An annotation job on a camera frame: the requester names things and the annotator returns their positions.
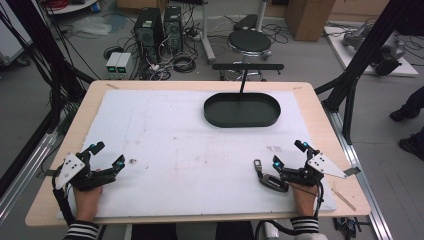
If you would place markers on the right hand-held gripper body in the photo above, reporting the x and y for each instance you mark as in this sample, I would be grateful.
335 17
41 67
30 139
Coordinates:
305 175

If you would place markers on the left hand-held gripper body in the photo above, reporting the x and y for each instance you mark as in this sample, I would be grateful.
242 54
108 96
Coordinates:
87 178

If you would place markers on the black car key with keyring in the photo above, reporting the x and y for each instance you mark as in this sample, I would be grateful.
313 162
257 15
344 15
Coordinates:
274 182

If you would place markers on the black oval tray with stand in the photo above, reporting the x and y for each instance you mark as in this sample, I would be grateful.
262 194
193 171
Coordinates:
241 111

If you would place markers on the person's left hand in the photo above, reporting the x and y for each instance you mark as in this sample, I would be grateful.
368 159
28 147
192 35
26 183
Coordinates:
87 200

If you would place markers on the person's right hand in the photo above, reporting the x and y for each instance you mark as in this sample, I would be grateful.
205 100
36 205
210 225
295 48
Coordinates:
303 200

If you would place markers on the wooden stick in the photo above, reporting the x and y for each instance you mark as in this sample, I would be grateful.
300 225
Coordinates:
343 199

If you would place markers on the black electronics parts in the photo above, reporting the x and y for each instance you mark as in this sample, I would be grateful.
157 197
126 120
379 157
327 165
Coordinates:
348 226

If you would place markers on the white foam mat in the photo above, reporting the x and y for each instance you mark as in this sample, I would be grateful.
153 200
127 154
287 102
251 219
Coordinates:
186 156

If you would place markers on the person's left leg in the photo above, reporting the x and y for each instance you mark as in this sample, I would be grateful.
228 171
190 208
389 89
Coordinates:
155 231

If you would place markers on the person's leg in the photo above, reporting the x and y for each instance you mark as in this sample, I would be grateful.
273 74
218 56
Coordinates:
155 231
235 231

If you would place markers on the person's right leg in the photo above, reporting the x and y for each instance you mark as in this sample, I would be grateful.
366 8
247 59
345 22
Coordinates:
235 231

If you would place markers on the white power supply unit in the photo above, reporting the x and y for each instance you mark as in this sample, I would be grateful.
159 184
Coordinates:
112 65
124 65

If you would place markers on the white floor platform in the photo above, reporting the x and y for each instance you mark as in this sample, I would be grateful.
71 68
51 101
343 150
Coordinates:
343 56

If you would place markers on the black round stool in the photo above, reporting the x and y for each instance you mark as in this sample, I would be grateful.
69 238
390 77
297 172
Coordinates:
249 41

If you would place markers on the clear plastic bag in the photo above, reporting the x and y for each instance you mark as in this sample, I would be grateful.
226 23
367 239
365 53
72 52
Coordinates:
91 26

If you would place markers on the black computer tower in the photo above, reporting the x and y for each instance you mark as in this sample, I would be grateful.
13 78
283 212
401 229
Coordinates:
148 33
172 28

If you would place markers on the grey robot device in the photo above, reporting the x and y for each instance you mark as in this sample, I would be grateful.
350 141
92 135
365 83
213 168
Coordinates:
386 50

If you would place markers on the cardboard box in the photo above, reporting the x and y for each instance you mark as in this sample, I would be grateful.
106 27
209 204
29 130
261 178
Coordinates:
308 18

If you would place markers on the round white table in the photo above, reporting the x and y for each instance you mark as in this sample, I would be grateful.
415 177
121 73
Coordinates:
71 6

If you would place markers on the white desk leg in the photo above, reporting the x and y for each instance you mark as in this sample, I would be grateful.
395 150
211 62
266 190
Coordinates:
207 33

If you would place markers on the aluminium rail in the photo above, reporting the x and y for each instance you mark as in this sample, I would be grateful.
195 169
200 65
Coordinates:
23 173
360 180

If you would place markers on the black metal frame stand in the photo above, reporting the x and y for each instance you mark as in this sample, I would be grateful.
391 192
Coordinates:
50 56
363 50

